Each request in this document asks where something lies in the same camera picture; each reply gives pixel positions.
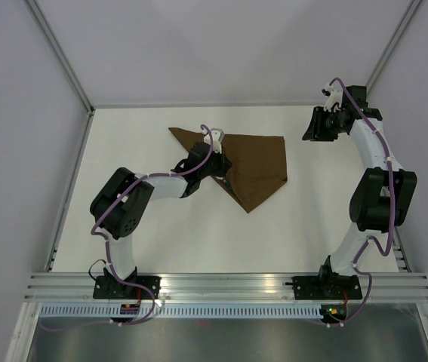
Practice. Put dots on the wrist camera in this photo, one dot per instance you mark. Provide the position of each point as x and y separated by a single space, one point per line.
334 99
214 137

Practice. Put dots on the aluminium frame post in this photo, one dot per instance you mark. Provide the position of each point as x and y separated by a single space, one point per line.
397 36
60 56

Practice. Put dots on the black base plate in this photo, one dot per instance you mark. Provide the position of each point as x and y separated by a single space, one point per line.
107 287
332 287

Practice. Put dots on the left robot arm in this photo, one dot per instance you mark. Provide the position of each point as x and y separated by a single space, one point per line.
120 205

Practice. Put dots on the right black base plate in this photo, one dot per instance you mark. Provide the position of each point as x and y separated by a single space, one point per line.
332 287

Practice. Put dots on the right side aluminium rail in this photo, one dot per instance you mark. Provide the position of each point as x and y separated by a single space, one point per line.
381 200

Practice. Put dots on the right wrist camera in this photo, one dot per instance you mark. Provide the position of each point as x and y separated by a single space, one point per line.
334 99

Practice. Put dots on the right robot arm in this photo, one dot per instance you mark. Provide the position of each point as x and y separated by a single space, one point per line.
348 257

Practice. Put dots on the left aluminium frame post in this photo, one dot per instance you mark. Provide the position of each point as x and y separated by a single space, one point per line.
60 56

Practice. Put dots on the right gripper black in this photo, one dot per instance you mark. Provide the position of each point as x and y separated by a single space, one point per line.
315 131

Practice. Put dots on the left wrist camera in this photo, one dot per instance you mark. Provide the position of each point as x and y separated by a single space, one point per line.
214 137

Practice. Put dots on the aluminium front rail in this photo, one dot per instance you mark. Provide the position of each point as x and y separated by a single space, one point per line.
386 287

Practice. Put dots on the brown cloth napkin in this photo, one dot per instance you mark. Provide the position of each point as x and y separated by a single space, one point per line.
259 166

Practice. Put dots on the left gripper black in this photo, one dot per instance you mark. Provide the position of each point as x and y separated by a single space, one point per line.
225 164

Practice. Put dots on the right aluminium frame post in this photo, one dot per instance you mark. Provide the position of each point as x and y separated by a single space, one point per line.
397 36

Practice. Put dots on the white slotted cable duct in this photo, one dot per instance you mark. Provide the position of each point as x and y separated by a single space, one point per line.
212 311

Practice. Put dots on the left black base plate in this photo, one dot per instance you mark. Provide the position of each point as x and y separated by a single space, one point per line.
107 287

